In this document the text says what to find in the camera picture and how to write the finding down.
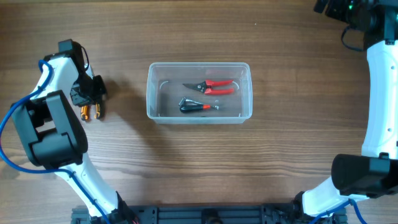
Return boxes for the orange black pliers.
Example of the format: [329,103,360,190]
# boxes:
[80,102,105,121]

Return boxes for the black red precision screwdriver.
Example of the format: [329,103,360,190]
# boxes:
[180,105,219,113]

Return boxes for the red handled snips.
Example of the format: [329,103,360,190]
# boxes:
[183,80,234,95]

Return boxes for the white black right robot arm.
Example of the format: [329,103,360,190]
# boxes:
[294,0,397,223]

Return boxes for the clear plastic container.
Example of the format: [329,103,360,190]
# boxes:
[146,62,252,124]

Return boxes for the blue left cable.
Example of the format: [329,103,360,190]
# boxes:
[0,58,111,224]

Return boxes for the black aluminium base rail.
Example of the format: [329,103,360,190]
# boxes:
[70,202,348,224]

